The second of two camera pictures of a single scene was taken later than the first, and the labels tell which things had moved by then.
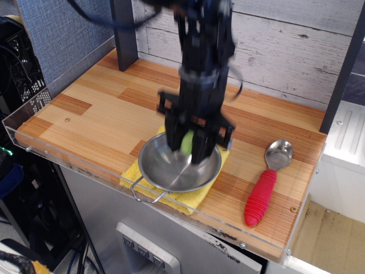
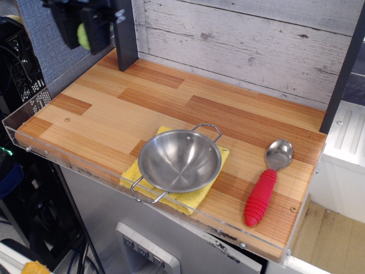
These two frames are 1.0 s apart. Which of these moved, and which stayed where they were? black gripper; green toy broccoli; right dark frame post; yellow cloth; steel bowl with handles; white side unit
Moved: black gripper; green toy broccoli
Stayed: yellow cloth; steel bowl with handles; right dark frame post; white side unit
